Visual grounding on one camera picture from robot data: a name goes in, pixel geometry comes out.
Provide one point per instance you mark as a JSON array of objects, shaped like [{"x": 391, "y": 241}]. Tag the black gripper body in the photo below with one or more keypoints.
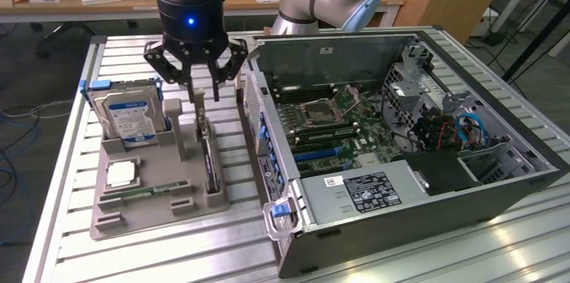
[{"x": 191, "y": 29}]

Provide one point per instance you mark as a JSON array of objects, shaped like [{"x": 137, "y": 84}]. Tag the black graphics card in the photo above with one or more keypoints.
[{"x": 210, "y": 159}]

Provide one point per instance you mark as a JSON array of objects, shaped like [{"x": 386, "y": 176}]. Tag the hard disk in blue caddy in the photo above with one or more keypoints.
[{"x": 128, "y": 116}]

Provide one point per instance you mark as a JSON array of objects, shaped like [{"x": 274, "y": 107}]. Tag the CPU socket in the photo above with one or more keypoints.
[{"x": 322, "y": 112}]

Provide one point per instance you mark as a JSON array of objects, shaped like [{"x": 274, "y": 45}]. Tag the black chair base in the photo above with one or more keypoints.
[{"x": 62, "y": 34}]

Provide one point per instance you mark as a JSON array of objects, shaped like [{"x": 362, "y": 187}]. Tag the metal socket cover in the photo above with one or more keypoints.
[{"x": 346, "y": 96}]

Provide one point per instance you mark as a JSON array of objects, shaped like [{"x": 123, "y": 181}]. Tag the installed black RAM stick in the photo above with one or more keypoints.
[{"x": 325, "y": 135}]

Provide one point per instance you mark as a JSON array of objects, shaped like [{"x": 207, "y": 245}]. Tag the blue expansion slot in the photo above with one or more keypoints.
[{"x": 314, "y": 154}]

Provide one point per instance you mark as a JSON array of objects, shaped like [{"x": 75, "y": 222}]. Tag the silver CPU chip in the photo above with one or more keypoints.
[{"x": 120, "y": 174}]

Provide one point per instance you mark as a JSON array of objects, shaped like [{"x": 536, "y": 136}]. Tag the green motherboard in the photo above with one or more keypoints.
[{"x": 351, "y": 149}]

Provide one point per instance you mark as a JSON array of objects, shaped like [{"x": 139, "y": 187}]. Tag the green RAM stick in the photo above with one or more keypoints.
[{"x": 142, "y": 192}]

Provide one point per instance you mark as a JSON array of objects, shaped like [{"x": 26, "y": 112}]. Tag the grey parts rack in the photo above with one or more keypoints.
[{"x": 155, "y": 209}]

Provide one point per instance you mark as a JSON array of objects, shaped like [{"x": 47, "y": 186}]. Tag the grey power supply unit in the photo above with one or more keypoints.
[{"x": 370, "y": 193}]

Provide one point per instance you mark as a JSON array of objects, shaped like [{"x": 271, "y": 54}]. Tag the black plastic air shroud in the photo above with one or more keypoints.
[{"x": 441, "y": 169}]

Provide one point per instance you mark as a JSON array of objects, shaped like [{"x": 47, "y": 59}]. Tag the open black PC case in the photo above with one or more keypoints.
[{"x": 401, "y": 229}]

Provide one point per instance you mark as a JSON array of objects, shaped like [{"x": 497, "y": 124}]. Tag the metal disk bay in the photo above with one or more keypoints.
[{"x": 498, "y": 163}]

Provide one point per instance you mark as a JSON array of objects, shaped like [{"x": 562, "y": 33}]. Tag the black stand pole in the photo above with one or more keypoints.
[{"x": 534, "y": 29}]

